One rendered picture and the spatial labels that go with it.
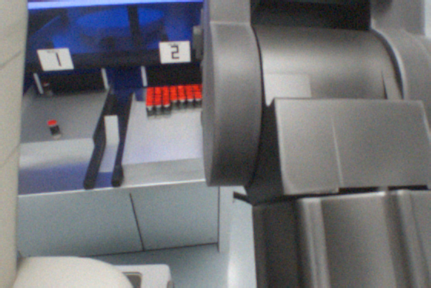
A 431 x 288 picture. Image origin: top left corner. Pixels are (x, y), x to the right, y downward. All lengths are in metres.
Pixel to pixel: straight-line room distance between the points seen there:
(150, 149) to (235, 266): 0.95
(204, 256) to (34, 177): 1.02
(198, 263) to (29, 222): 0.77
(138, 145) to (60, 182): 0.19
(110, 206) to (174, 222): 0.28
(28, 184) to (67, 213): 0.63
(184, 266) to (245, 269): 0.29
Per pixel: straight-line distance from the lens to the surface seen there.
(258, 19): 0.17
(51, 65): 0.97
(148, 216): 1.32
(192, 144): 0.72
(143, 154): 0.71
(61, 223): 1.40
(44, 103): 1.05
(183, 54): 0.91
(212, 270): 1.52
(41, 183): 0.72
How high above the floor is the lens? 1.31
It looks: 36 degrees down
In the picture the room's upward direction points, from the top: straight up
